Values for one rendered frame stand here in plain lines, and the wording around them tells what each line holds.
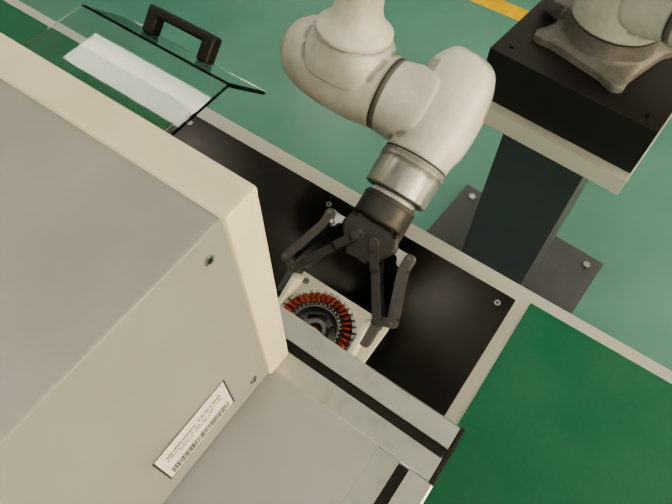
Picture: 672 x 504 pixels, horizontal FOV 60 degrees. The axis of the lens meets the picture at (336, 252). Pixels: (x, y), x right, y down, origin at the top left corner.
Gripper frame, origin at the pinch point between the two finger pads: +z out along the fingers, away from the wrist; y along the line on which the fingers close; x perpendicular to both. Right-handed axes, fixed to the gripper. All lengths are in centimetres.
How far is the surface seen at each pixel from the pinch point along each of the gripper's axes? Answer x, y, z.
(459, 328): -9.2, -15.5, -9.8
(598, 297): -110, -39, -34
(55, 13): -108, 191, -28
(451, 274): -12.5, -10.3, -15.9
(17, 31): -14, 89, -14
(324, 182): -16.6, 16.2, -18.5
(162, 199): 53, -5, -11
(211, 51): 15.0, 24.8, -23.8
